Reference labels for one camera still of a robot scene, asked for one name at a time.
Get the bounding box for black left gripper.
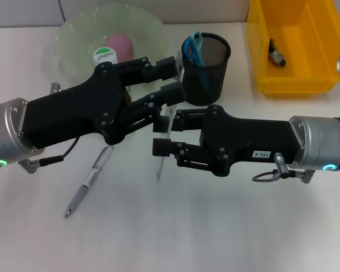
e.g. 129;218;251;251
22;63;128;150

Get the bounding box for yellow plastic bin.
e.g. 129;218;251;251
245;0;340;100

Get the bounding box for blue scissors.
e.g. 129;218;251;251
184;31;211;92

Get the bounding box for clear plastic ruler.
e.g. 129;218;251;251
154;50;186;182

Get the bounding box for pink toy peach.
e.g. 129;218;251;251
105;32;135;62

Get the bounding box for green glass fruit bowl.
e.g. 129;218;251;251
42;6;169;89

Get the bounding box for black mesh pen holder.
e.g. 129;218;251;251
180;32;232;107

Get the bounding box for right gripper cable with plugs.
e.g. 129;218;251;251
252;152;317;184

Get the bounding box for clear green-label water bottle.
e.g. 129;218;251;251
92;47;134;107

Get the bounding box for left gripper cable with plugs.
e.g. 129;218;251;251
16;82;82;175

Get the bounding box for gripper cable with plugs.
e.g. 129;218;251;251
16;82;82;175
252;152;317;184

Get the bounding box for silver ballpoint pen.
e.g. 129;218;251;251
63;145;114;219

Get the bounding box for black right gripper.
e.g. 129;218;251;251
101;81;301;176

